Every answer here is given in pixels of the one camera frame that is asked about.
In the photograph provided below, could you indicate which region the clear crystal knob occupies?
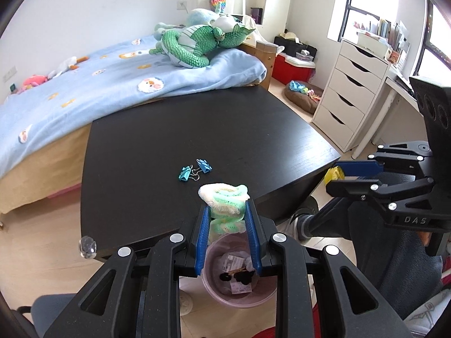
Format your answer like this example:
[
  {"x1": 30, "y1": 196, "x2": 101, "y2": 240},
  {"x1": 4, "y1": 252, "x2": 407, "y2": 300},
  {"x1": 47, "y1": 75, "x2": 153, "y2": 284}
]
[{"x1": 78, "y1": 236, "x2": 98, "y2": 260}]

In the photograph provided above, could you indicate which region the brown pet bed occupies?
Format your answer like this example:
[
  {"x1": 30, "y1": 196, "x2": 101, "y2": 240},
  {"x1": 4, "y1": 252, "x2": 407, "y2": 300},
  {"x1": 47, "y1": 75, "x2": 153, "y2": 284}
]
[{"x1": 285, "y1": 84, "x2": 323, "y2": 115}]

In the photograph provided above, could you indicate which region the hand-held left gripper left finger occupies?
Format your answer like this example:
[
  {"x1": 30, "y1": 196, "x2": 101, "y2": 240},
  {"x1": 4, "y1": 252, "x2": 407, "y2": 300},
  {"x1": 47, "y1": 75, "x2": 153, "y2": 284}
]
[{"x1": 42, "y1": 202, "x2": 212, "y2": 338}]

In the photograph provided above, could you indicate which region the white drawer unit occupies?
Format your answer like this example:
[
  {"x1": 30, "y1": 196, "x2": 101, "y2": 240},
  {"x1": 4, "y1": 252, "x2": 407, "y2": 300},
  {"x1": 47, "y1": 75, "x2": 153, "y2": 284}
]
[{"x1": 312, "y1": 39, "x2": 392, "y2": 154}]

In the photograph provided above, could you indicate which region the white desk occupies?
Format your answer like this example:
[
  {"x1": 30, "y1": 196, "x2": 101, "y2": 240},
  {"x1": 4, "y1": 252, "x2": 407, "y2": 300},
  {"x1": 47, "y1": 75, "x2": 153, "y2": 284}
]
[{"x1": 350, "y1": 67, "x2": 428, "y2": 159}]

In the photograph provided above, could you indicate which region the green and white fuzzy sock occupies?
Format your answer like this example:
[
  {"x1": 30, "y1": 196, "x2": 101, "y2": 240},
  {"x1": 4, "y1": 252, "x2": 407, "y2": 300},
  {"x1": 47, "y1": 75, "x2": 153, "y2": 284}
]
[{"x1": 198, "y1": 182, "x2": 251, "y2": 235}]

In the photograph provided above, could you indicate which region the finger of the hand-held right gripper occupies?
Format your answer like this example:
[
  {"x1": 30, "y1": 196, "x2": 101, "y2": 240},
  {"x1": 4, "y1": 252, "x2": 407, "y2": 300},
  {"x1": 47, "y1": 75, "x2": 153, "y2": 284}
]
[
  {"x1": 326, "y1": 177, "x2": 436, "y2": 215},
  {"x1": 335, "y1": 141, "x2": 432, "y2": 179}
]

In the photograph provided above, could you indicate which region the red box with white lid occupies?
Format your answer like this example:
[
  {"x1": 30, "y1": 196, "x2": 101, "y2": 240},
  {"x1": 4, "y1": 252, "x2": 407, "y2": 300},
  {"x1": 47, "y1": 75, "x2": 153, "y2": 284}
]
[{"x1": 271, "y1": 54, "x2": 316, "y2": 85}]

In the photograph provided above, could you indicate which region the light blue blanket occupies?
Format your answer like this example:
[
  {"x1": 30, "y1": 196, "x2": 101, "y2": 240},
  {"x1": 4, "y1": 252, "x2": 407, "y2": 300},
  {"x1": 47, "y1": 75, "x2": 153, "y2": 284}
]
[{"x1": 0, "y1": 35, "x2": 267, "y2": 178}]

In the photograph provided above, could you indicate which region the person's light shirt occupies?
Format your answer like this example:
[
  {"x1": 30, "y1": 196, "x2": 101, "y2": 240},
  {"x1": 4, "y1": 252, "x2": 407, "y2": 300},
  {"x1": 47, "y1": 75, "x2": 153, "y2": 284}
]
[{"x1": 403, "y1": 283, "x2": 451, "y2": 338}]

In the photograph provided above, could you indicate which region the light blue plush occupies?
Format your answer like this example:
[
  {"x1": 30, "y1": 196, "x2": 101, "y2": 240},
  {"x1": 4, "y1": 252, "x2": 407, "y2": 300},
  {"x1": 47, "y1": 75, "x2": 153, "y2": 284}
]
[{"x1": 185, "y1": 9, "x2": 221, "y2": 27}]

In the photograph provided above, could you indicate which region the white slipper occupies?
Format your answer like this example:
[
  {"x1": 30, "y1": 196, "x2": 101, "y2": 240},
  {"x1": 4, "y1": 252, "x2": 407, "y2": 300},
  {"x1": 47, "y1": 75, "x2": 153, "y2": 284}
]
[{"x1": 180, "y1": 292, "x2": 194, "y2": 316}]

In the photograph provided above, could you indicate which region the row of books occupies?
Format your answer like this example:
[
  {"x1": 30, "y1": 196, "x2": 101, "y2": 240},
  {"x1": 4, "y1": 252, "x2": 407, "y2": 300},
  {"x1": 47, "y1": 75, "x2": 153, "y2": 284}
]
[{"x1": 354, "y1": 17, "x2": 411, "y2": 66}]

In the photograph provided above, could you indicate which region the person's shoe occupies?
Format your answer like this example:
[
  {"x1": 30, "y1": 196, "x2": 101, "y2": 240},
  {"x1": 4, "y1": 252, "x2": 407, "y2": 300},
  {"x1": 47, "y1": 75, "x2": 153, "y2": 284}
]
[{"x1": 282, "y1": 196, "x2": 320, "y2": 243}]

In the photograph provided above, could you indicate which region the wooden bed headboard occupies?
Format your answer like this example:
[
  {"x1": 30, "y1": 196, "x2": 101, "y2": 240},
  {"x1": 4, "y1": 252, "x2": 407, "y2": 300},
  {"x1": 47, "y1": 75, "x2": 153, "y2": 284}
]
[{"x1": 240, "y1": 40, "x2": 279, "y2": 90}]

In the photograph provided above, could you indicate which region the pink plush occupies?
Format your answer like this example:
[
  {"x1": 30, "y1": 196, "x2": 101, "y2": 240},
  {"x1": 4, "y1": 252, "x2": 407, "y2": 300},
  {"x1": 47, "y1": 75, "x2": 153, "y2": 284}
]
[{"x1": 19, "y1": 75, "x2": 48, "y2": 93}]

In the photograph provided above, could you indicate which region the black bag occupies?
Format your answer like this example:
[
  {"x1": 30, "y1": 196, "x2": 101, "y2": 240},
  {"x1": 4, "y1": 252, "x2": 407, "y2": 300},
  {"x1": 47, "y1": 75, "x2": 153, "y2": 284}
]
[{"x1": 274, "y1": 32, "x2": 318, "y2": 59}]

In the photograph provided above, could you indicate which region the yellow foil wrapper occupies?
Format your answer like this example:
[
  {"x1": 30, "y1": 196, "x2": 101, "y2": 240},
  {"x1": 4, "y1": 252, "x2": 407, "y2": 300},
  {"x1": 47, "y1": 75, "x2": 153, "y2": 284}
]
[{"x1": 324, "y1": 167, "x2": 344, "y2": 184}]

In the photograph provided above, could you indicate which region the green dragon plush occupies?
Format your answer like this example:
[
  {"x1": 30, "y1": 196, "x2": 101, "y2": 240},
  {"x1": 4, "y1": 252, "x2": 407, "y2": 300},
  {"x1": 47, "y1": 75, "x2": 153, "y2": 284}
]
[{"x1": 149, "y1": 17, "x2": 256, "y2": 68}]

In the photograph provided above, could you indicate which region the person's leg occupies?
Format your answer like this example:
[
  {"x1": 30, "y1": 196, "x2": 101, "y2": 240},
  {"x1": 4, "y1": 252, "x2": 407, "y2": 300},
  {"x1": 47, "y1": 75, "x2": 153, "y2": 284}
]
[{"x1": 310, "y1": 172, "x2": 445, "y2": 324}]

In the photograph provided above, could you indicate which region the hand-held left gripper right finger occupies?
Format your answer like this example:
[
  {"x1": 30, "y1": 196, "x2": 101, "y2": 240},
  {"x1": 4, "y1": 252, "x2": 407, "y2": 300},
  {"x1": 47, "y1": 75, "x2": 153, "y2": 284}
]
[{"x1": 245, "y1": 199, "x2": 413, "y2": 338}]

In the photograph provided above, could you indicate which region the pink trash bin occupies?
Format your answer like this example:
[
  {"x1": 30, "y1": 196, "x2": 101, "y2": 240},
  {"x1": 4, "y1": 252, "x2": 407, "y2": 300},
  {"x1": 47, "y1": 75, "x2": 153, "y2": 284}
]
[{"x1": 202, "y1": 234, "x2": 280, "y2": 310}]

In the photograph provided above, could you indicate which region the white duck plush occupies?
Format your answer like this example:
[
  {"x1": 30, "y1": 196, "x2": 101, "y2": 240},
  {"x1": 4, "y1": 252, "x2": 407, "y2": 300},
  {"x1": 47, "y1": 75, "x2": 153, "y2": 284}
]
[{"x1": 47, "y1": 55, "x2": 89, "y2": 79}]

